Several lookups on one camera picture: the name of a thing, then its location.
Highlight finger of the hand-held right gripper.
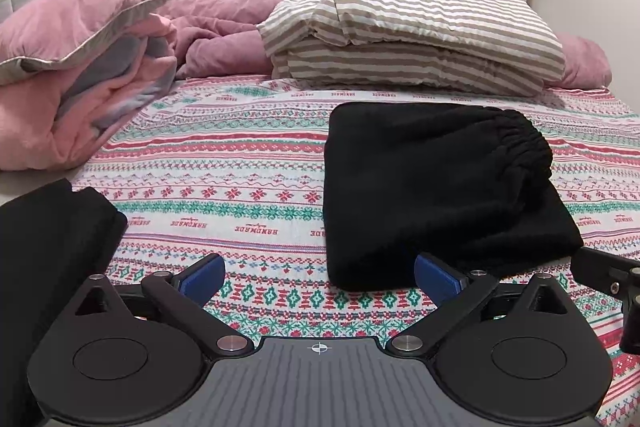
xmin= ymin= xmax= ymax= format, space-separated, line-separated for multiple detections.
xmin=571 ymin=247 xmax=640 ymax=296

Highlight black pants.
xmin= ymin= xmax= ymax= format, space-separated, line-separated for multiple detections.
xmin=322 ymin=101 xmax=586 ymax=293

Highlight beige striped folded duvet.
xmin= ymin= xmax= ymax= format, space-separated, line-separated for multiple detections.
xmin=256 ymin=0 xmax=567 ymax=98

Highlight patterned bedsheet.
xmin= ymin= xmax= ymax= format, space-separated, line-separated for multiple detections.
xmin=69 ymin=74 xmax=640 ymax=427

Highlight mauve duvet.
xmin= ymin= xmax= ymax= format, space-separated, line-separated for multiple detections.
xmin=152 ymin=0 xmax=613 ymax=90

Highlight pink and grey blanket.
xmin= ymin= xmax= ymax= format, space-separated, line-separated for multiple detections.
xmin=0 ymin=14 xmax=179 ymax=172

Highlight black garment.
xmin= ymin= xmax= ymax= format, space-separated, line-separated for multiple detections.
xmin=0 ymin=178 xmax=129 ymax=427

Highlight pink pillow with grey edge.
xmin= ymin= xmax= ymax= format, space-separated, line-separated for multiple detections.
xmin=0 ymin=0 xmax=182 ymax=86

